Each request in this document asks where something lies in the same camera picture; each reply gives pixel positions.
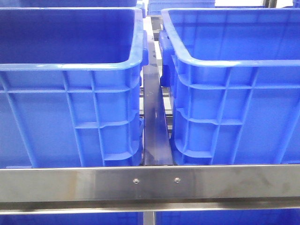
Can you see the left blue plastic crate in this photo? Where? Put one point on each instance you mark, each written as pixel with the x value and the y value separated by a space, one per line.
pixel 70 86

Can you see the blue plastic crate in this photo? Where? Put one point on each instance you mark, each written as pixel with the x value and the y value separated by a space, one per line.
pixel 70 86
pixel 234 75

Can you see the right blue plastic crate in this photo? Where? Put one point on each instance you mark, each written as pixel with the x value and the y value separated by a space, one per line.
pixel 234 75

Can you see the rear blue crate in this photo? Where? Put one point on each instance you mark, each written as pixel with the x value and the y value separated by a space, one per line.
pixel 155 6

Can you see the lower left blue crate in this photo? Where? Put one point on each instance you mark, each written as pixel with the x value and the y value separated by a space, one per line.
pixel 122 218

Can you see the lower right blue crate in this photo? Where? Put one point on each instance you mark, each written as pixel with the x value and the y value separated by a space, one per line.
pixel 230 217

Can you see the steel centre divider rail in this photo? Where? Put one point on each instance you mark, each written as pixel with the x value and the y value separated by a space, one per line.
pixel 157 150

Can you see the right rail screw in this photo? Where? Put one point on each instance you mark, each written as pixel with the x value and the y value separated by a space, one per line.
pixel 177 180

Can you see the steel front rack rail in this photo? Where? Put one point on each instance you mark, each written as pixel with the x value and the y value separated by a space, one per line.
pixel 111 189

